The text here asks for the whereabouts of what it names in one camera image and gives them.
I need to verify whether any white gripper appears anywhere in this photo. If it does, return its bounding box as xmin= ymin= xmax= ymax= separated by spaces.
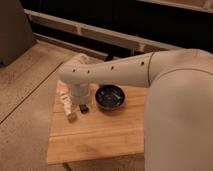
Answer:
xmin=70 ymin=84 xmax=88 ymax=103

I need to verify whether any black eraser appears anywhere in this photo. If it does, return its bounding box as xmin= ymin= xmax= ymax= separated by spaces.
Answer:
xmin=79 ymin=105 xmax=89 ymax=113

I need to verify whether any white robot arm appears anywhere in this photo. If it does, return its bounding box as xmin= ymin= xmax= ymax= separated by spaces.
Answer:
xmin=59 ymin=49 xmax=213 ymax=171

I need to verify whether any white ceramic cup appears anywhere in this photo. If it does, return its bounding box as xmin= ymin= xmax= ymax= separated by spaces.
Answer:
xmin=79 ymin=91 xmax=91 ymax=104

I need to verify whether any dark ceramic bowl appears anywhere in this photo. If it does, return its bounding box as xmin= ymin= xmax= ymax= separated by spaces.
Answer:
xmin=95 ymin=85 xmax=125 ymax=110

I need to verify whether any wooden board table top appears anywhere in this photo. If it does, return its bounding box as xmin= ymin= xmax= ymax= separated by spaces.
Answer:
xmin=47 ymin=81 xmax=148 ymax=164

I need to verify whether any grey cabinet at left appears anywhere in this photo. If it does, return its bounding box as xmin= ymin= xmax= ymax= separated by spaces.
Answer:
xmin=0 ymin=0 xmax=36 ymax=66

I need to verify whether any white shelf rail frame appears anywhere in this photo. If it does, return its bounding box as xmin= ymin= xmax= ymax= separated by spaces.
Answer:
xmin=24 ymin=9 xmax=178 ymax=53

